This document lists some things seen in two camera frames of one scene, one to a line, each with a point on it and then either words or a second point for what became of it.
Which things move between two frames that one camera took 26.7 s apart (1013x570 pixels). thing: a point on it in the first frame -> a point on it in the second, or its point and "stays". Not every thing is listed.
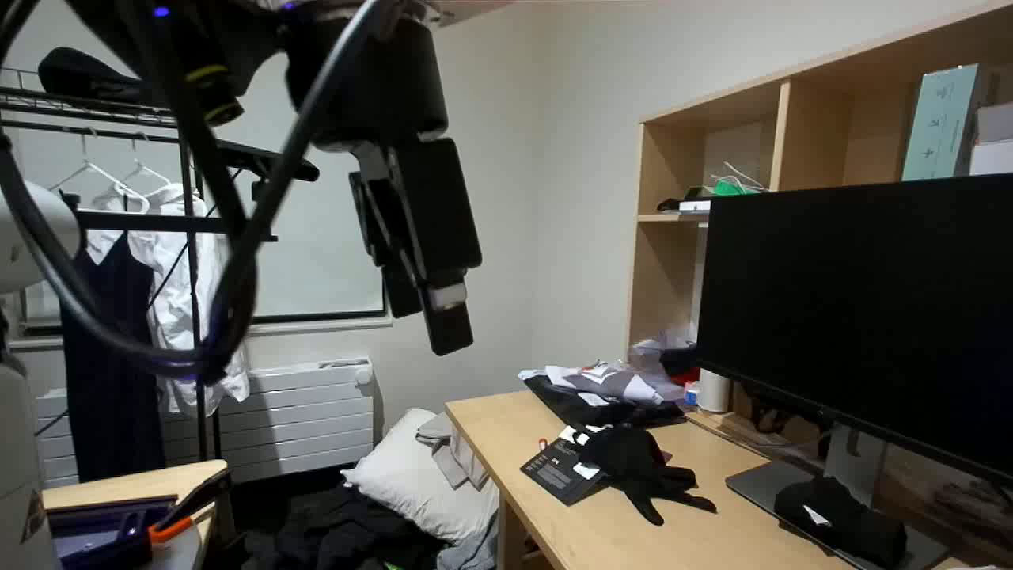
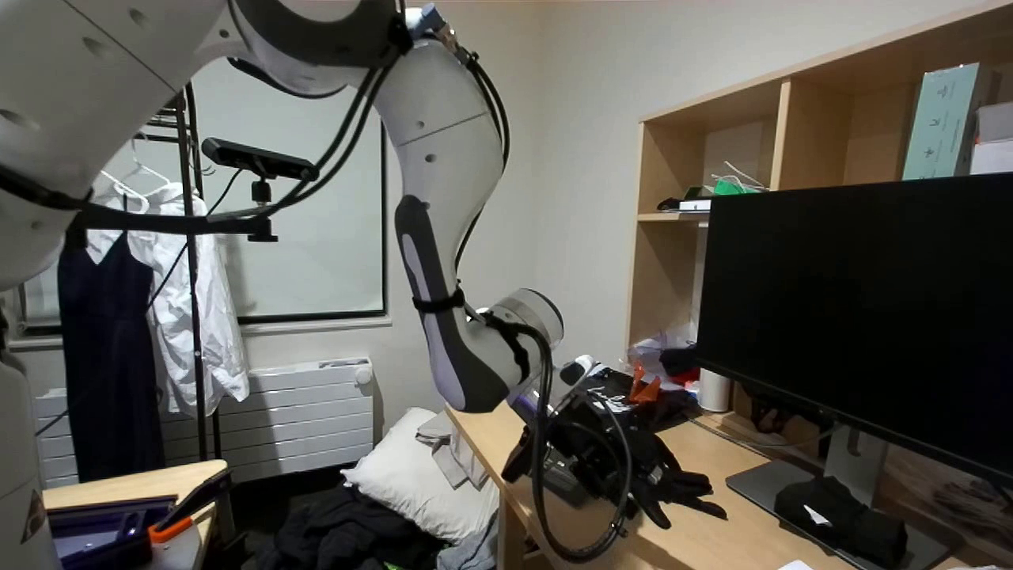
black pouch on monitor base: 828,512 stays
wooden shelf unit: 845,120 stays
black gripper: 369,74 -> 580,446
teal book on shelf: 944,124 stays
